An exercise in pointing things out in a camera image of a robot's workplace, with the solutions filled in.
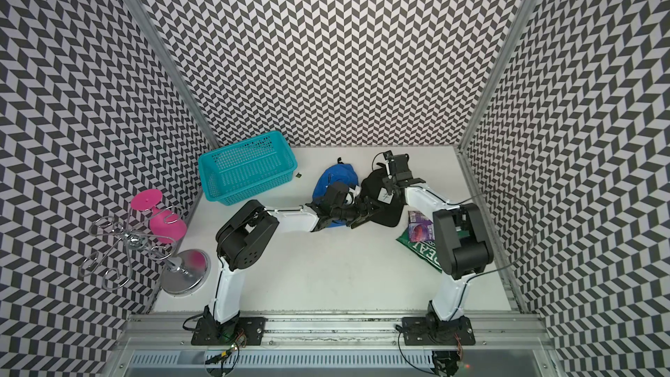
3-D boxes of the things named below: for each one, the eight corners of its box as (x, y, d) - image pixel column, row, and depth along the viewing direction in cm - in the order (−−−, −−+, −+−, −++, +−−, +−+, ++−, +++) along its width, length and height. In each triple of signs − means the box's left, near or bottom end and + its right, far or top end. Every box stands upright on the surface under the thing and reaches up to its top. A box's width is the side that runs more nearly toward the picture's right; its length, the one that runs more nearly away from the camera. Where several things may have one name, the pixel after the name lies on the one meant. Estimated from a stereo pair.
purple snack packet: (410, 243, 91) (412, 238, 88) (406, 216, 98) (408, 210, 95) (433, 243, 91) (436, 238, 88) (427, 216, 98) (430, 210, 95)
